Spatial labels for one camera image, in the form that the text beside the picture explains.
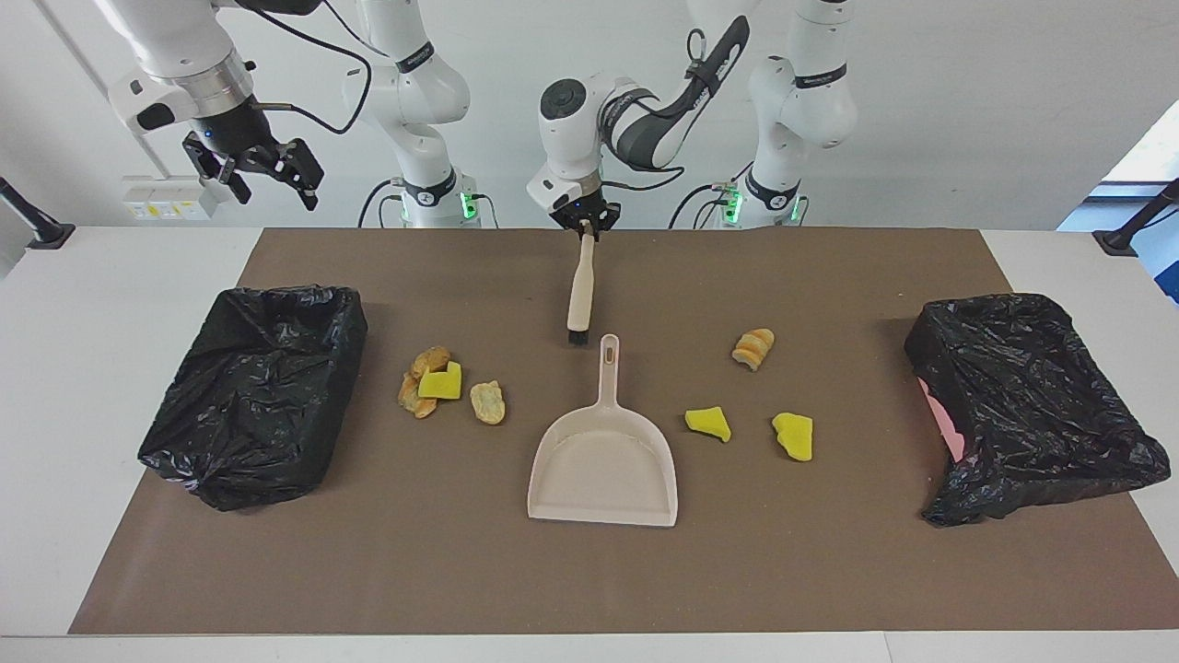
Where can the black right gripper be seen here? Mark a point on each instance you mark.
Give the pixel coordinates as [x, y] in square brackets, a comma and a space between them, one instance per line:
[230, 129]

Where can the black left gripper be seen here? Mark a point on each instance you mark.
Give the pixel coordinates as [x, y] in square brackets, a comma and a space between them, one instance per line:
[589, 212]

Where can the beige hand brush black bristles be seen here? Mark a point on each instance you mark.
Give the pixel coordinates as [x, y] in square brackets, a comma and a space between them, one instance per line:
[580, 295]

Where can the pale bread piece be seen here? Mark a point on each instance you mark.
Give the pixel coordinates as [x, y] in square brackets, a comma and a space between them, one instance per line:
[488, 403]

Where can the brown bread roll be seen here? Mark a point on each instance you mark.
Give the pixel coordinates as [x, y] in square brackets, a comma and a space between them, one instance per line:
[429, 359]

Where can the striped croissant bread piece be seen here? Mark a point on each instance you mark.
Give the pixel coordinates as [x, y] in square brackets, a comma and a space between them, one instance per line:
[753, 348]

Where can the L-shaped yellow sponge piece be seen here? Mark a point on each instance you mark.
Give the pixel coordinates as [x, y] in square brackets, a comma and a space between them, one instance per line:
[440, 384]

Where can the small yellow sponge chunk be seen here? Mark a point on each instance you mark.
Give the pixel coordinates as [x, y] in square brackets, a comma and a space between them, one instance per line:
[707, 422]

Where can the beige plastic dustpan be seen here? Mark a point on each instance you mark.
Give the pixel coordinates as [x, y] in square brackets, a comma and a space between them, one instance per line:
[603, 470]

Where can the small orange striped bread piece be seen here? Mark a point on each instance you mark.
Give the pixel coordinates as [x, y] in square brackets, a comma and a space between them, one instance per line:
[414, 405]

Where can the large yellow sponge chunk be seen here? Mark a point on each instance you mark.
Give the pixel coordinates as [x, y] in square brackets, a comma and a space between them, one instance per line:
[795, 437]

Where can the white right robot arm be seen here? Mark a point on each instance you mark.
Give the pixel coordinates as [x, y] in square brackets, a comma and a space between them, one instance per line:
[405, 83]

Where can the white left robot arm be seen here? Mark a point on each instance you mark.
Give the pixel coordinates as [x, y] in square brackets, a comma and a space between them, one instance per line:
[792, 101]

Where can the left black-bagged bin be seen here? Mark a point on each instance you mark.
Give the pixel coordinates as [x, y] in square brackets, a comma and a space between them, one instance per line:
[249, 414]

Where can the pink plastic bin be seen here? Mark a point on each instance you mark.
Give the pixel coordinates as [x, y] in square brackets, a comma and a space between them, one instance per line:
[949, 428]

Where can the black plastic trash bag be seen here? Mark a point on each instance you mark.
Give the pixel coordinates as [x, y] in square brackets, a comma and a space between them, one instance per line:
[1041, 414]

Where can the black clamp stand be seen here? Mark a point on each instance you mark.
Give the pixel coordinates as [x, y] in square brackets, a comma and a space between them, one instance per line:
[46, 235]
[1119, 241]

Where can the brown table mat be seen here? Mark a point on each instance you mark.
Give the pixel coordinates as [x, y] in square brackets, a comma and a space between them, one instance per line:
[589, 571]

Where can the white wall power strip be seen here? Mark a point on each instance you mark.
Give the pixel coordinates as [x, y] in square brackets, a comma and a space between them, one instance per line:
[157, 198]

